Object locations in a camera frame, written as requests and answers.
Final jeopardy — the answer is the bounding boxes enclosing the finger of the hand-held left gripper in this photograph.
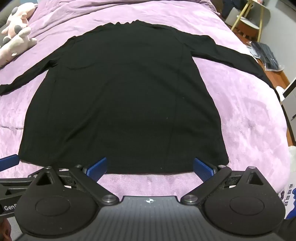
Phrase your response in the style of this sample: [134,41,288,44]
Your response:
[0,154,19,172]

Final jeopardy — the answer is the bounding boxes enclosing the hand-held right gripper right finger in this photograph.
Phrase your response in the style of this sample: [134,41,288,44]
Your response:
[180,158,265,206]

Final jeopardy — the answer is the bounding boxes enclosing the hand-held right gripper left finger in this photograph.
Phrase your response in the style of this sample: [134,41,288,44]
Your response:
[31,157,118,206]

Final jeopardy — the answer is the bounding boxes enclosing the black long-sleeved shirt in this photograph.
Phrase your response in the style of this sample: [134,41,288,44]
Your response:
[0,20,281,174]

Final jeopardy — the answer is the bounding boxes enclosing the dark packaged clothes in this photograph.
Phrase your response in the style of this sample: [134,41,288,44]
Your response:
[247,40,285,72]

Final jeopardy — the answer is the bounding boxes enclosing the purple fleece blanket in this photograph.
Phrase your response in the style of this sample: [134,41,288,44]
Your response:
[0,0,292,204]

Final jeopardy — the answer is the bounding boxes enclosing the blue and white carton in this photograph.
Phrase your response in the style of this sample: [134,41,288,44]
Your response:
[277,181,296,222]

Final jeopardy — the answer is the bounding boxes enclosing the white plush toy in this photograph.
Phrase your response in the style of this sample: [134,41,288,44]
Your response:
[0,27,37,67]

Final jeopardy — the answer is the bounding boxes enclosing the pink plush toy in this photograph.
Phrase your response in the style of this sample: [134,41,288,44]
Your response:
[6,6,30,37]

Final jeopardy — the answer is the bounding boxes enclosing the round stool with yellow legs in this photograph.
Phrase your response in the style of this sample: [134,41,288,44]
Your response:
[231,0,264,42]

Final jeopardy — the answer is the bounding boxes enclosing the dark hanging cloth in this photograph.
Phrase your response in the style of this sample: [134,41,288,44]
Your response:
[222,0,244,17]

